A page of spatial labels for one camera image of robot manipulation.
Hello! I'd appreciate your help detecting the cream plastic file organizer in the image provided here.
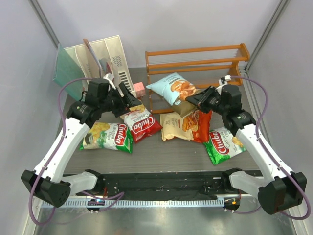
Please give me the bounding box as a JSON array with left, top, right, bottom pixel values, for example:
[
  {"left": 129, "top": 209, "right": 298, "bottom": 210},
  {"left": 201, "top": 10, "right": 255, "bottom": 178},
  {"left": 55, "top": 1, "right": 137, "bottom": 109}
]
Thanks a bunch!
[{"left": 65, "top": 35, "right": 136, "bottom": 96}]

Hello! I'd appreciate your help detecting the pink patterned booklet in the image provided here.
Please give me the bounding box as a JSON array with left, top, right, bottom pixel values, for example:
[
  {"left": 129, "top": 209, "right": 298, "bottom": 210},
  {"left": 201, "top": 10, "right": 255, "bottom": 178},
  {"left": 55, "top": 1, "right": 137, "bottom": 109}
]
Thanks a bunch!
[{"left": 99, "top": 58, "right": 121, "bottom": 85}]

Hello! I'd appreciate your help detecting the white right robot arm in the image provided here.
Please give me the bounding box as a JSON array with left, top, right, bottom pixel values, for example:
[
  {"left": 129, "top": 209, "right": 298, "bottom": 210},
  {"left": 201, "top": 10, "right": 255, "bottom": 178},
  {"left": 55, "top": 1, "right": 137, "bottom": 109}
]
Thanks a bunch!
[{"left": 186, "top": 84, "right": 307, "bottom": 214}]

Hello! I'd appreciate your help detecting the small pink box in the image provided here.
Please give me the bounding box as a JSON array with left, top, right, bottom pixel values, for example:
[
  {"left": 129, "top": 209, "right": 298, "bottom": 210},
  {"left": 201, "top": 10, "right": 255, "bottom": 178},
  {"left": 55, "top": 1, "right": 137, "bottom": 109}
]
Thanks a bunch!
[{"left": 133, "top": 82, "right": 146, "bottom": 98}]

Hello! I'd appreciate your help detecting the beige orange cassava chips bag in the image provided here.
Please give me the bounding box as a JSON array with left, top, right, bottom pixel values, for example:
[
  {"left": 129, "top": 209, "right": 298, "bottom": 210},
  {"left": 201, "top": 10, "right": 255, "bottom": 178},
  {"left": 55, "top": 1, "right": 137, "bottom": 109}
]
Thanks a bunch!
[{"left": 160, "top": 110, "right": 213, "bottom": 143}]

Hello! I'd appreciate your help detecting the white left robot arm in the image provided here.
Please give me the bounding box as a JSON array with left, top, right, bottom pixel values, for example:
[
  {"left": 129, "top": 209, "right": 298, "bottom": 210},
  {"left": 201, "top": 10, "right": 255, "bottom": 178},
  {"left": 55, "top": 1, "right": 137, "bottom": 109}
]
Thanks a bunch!
[{"left": 21, "top": 78, "right": 141, "bottom": 208}]

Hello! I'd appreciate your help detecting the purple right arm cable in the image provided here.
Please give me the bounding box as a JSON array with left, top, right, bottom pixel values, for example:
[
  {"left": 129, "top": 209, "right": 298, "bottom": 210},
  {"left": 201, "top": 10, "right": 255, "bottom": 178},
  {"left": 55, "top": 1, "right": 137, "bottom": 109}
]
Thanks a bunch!
[{"left": 229, "top": 75, "right": 309, "bottom": 220}]

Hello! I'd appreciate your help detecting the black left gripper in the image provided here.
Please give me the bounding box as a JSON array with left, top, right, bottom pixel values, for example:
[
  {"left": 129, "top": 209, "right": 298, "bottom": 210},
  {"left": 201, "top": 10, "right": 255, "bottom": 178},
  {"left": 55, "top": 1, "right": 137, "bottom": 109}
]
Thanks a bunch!
[{"left": 99, "top": 83, "right": 141, "bottom": 118}]

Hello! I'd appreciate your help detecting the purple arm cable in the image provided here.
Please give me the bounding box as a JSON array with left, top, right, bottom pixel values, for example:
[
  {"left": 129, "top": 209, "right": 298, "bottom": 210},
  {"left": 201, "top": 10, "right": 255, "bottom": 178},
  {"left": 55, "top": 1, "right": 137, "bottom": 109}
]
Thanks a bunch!
[
  {"left": 229, "top": 75, "right": 309, "bottom": 220},
  {"left": 28, "top": 77, "right": 127, "bottom": 225}
]

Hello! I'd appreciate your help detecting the brown flat board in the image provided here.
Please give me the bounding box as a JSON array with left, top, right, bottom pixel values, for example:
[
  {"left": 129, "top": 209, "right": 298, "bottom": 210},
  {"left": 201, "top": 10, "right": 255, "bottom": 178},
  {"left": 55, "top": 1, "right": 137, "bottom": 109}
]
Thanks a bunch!
[{"left": 83, "top": 38, "right": 104, "bottom": 78}]

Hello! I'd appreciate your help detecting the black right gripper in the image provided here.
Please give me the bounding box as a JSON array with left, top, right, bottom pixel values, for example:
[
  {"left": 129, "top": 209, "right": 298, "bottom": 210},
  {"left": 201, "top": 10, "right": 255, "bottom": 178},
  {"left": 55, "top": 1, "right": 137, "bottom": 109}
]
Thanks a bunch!
[{"left": 186, "top": 86, "right": 228, "bottom": 116}]

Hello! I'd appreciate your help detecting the green Chuba bag left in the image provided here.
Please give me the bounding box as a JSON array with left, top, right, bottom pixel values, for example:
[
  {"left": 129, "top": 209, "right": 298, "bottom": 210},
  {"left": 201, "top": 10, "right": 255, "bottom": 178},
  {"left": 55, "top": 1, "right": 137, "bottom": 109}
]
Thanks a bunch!
[{"left": 80, "top": 122, "right": 133, "bottom": 153}]

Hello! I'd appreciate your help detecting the green Chuba bag right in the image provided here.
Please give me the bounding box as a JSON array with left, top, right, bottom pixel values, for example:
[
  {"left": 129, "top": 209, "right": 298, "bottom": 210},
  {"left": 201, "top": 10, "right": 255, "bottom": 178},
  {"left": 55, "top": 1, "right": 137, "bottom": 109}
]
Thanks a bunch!
[{"left": 203, "top": 127, "right": 246, "bottom": 165}]

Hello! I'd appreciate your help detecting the orange wooden shelf rack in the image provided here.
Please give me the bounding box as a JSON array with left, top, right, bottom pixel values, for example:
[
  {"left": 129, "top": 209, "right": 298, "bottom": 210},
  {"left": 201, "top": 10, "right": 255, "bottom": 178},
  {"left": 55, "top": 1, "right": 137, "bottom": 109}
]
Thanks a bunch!
[{"left": 145, "top": 43, "right": 250, "bottom": 117}]

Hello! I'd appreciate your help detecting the light blue cassava chips bag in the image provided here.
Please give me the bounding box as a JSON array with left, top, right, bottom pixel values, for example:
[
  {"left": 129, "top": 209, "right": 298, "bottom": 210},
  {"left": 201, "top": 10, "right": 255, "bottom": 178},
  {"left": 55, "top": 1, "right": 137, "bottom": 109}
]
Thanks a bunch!
[{"left": 146, "top": 73, "right": 200, "bottom": 117}]

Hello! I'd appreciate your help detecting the red Chuba chips bag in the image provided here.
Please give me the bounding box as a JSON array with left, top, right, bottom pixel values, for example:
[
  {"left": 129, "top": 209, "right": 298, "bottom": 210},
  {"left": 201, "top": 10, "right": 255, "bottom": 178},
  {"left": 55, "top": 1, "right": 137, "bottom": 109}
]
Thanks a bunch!
[{"left": 121, "top": 104, "right": 162, "bottom": 143}]

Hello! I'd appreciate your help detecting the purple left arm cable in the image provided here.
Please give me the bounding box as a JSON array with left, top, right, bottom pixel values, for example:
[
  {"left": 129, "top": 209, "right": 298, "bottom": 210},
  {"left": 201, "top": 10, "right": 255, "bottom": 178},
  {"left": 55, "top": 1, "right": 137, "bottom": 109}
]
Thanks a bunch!
[{"left": 28, "top": 77, "right": 127, "bottom": 225}]

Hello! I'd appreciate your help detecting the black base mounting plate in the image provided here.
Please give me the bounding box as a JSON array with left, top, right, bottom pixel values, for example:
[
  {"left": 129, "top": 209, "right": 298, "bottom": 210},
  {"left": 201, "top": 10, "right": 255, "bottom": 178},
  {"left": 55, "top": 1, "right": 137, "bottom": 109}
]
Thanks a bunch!
[{"left": 87, "top": 171, "right": 243, "bottom": 201}]

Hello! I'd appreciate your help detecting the teal green folder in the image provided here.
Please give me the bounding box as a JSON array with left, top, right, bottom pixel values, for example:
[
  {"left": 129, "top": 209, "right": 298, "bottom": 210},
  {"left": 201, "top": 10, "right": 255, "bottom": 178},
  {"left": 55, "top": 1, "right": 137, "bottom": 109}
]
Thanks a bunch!
[{"left": 53, "top": 44, "right": 85, "bottom": 100}]

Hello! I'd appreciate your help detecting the green chuba bag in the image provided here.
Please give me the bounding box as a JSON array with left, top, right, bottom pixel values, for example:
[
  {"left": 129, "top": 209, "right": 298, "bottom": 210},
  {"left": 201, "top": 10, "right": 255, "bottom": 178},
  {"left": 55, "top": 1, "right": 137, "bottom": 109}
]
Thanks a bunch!
[
  {"left": 80, "top": 122, "right": 133, "bottom": 153},
  {"left": 203, "top": 127, "right": 246, "bottom": 165}
]

